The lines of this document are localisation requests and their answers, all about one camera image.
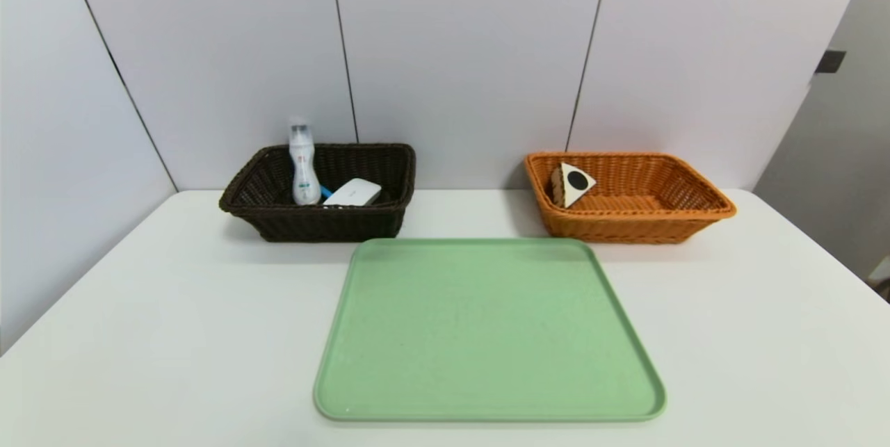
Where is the dark square wall fixture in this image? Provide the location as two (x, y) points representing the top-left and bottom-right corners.
(815, 49), (848, 74)

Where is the chocolate blueberry cake slice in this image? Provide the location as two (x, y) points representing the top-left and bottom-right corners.
(551, 162), (597, 209)

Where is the clear lotion bottle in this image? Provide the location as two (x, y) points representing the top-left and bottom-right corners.
(289, 120), (322, 206)

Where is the white rectangular case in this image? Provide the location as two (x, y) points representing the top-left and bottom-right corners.
(323, 178), (383, 207)

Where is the green plastic tray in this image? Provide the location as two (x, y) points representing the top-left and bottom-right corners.
(313, 237), (667, 423)

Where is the orange wicker basket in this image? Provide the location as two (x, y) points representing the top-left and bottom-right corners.
(524, 151), (738, 245)

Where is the dark brown wicker basket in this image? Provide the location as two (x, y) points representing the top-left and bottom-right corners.
(218, 143), (416, 243)

